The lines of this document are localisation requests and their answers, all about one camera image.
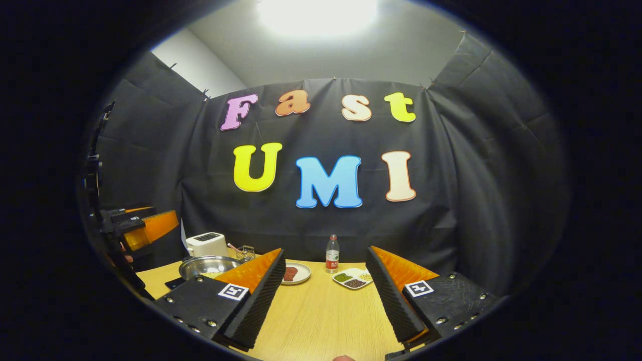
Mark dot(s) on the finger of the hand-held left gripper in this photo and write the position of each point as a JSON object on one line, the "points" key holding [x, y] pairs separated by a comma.
{"points": [[130, 215], [155, 225]]}

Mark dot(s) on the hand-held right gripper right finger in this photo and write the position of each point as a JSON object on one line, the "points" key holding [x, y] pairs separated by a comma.
{"points": [[388, 301]]}

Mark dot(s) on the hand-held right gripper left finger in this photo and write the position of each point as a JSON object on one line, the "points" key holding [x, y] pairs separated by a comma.
{"points": [[261, 306]]}

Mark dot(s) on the pale yellow beans pile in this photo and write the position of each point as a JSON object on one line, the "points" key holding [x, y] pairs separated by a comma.
{"points": [[366, 276]]}

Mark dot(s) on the dark red beans pile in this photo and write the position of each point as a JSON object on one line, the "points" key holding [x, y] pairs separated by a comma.
{"points": [[355, 284]]}

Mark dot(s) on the white divided dish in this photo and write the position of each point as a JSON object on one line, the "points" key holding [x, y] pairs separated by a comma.
{"points": [[356, 275]]}

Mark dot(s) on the brown meat piece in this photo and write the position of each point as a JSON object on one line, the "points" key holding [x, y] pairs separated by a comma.
{"points": [[291, 274]]}

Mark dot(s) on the green mung beans pile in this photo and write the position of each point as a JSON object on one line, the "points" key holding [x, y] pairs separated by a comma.
{"points": [[343, 277]]}

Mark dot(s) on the white round plate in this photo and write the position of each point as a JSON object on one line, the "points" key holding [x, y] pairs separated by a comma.
{"points": [[303, 273]]}

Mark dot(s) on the white toaster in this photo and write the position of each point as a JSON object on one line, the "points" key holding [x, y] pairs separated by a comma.
{"points": [[205, 245]]}

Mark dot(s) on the soybeans pile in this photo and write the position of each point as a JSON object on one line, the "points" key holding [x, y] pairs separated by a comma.
{"points": [[213, 275]]}

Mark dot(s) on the pink striped stick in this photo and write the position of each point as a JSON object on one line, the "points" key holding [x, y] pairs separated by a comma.
{"points": [[233, 247]]}

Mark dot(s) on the clear plastic water bottle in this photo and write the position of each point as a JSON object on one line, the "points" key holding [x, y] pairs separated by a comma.
{"points": [[332, 255]]}

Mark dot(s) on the black backdrop cloth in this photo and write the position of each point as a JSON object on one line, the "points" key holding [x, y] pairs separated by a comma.
{"points": [[451, 175]]}

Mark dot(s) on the large ceiling light panel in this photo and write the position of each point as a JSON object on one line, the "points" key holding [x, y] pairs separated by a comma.
{"points": [[318, 15]]}

